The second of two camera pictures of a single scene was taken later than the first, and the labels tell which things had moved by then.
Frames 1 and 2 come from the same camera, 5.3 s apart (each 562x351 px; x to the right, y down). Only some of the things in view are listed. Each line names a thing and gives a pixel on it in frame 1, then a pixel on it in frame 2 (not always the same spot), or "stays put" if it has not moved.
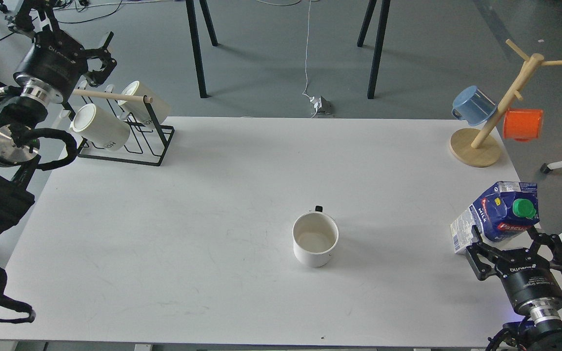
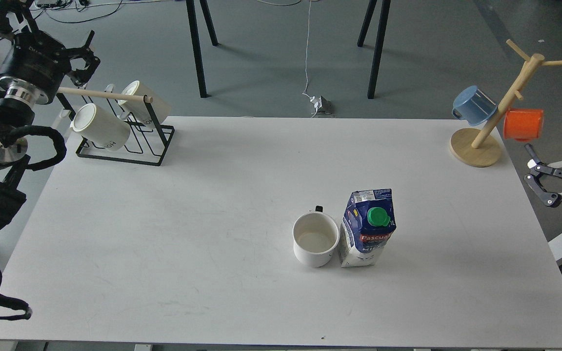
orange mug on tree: x=522 y=125 stays put
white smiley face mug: x=315 y=235 stays put
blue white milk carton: x=508 y=209 -> x=369 y=223
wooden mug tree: x=479 y=147 stays put
